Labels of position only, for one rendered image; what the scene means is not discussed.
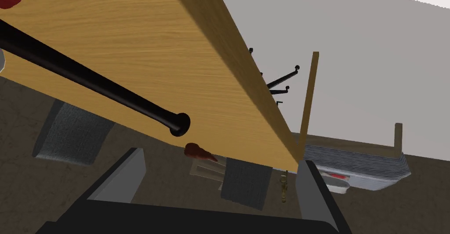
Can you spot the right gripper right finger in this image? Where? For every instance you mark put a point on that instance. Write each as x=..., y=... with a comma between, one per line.
x=314, y=199

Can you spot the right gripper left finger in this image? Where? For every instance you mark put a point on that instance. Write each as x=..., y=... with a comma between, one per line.
x=119, y=183

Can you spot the brown teardrop shaped object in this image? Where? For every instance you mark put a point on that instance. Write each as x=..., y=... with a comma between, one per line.
x=198, y=152

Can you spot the black coat rack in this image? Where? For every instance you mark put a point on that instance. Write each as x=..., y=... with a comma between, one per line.
x=281, y=83

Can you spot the light wooden cabinet door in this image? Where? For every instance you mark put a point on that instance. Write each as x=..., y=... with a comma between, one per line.
x=147, y=62

